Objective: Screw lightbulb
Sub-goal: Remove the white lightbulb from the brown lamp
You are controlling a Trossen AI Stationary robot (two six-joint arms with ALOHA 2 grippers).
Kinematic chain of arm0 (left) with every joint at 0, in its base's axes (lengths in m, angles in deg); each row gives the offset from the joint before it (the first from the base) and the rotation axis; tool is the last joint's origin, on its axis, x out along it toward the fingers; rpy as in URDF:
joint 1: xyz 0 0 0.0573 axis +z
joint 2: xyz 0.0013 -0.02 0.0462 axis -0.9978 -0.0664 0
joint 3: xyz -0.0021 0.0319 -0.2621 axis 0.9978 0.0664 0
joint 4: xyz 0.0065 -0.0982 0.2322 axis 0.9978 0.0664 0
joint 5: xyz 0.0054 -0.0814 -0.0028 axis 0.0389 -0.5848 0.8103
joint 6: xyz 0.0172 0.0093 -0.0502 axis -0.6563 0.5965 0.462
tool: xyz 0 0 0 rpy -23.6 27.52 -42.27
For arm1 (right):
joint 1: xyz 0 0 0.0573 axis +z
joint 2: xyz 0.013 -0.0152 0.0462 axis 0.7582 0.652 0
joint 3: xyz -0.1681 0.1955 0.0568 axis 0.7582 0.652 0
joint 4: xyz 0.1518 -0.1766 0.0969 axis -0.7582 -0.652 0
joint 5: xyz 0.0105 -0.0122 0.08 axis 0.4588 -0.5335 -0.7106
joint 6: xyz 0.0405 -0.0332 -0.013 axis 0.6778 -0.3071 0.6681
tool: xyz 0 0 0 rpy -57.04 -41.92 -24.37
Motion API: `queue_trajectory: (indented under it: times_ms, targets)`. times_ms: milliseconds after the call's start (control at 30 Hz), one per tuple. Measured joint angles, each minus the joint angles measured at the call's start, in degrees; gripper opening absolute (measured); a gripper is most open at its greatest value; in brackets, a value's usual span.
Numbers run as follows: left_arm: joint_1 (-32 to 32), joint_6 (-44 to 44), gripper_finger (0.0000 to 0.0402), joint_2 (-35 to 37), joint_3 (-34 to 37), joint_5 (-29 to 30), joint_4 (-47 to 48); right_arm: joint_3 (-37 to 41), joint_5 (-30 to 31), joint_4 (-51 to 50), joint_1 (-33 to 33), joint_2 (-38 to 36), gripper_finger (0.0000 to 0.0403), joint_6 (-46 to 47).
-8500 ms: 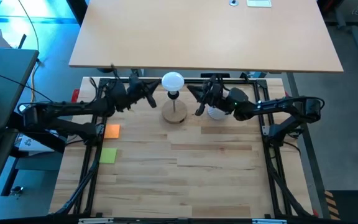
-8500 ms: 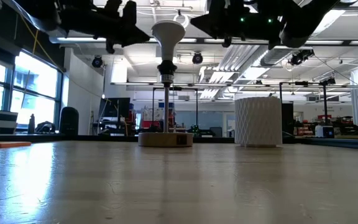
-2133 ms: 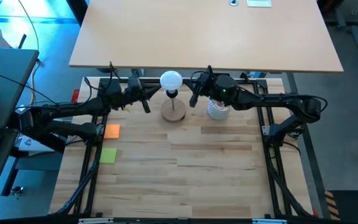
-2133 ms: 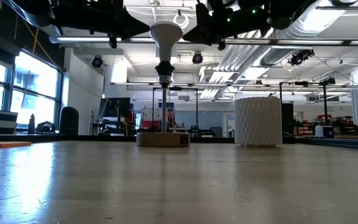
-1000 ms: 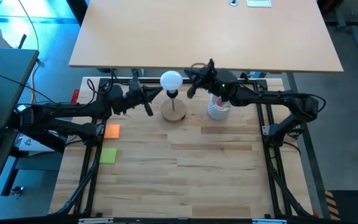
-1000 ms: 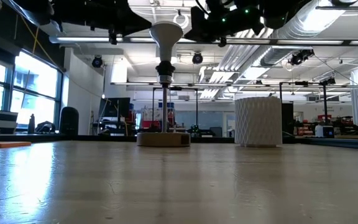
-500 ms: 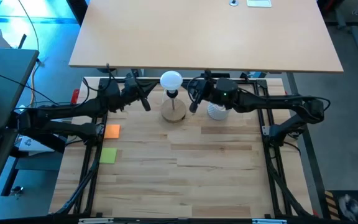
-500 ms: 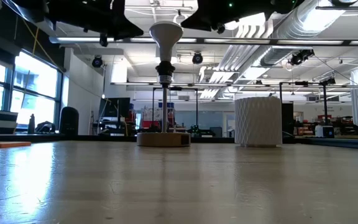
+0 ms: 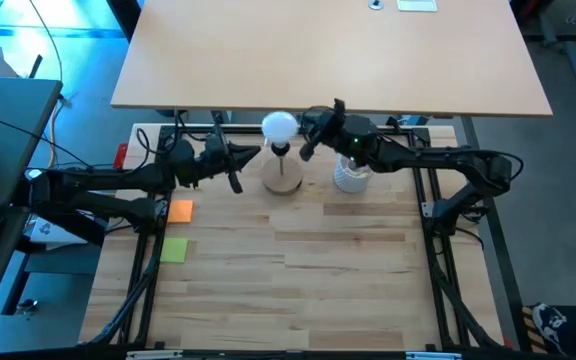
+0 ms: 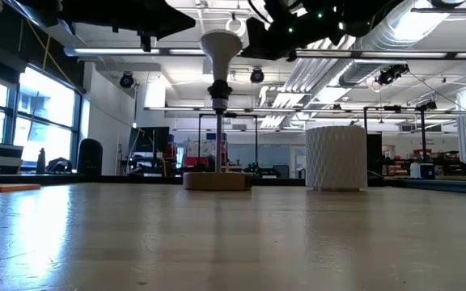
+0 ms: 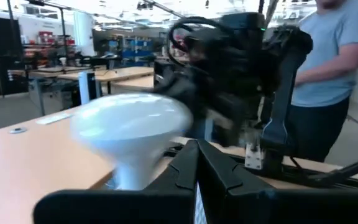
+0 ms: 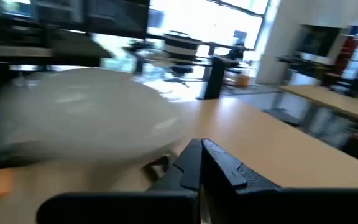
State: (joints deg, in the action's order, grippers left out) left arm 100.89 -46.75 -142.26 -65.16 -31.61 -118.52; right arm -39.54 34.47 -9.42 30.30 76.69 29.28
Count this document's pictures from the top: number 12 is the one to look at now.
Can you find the black white striped stool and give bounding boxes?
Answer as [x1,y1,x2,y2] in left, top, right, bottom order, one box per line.
[163,30,202,65]

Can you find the small orange container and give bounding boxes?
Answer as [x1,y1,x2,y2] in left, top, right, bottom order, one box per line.
[234,74,250,88]

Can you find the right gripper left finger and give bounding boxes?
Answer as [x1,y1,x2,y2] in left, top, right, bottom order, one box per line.
[146,138,203,192]

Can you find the dark wall monitor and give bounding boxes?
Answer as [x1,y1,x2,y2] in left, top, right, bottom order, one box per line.
[296,24,341,60]

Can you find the black upright post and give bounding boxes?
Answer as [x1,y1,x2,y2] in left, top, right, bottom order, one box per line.
[197,55,226,100]

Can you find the large light wooden desk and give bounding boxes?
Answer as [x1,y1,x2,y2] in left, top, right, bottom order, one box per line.
[166,96,358,189]

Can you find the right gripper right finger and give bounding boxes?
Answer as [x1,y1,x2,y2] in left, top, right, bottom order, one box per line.
[202,139,281,195]

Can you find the white round lightbulb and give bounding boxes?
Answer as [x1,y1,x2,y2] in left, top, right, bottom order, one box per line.
[0,67,186,162]

